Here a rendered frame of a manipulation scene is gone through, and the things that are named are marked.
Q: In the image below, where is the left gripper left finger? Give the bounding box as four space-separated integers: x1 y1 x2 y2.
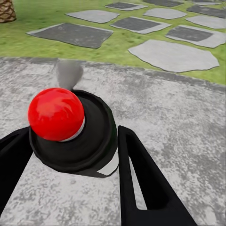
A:
0 127 33 215

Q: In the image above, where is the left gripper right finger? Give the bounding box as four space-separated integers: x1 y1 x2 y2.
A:
117 126 197 226

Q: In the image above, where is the pesticide atomizer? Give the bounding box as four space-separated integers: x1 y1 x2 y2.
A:
28 60 119 178

